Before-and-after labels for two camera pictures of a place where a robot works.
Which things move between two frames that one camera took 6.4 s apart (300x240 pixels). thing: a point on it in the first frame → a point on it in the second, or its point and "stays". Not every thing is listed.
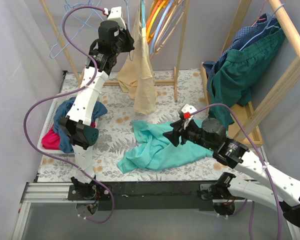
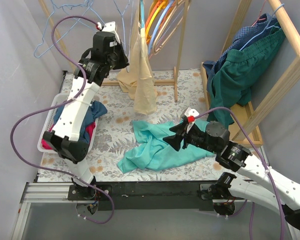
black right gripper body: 181,132 stays
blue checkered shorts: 267,23 stays
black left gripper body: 127,40 → 120,59
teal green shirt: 151,148 stays
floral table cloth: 188,98 stays
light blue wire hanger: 52,57 → 66,34
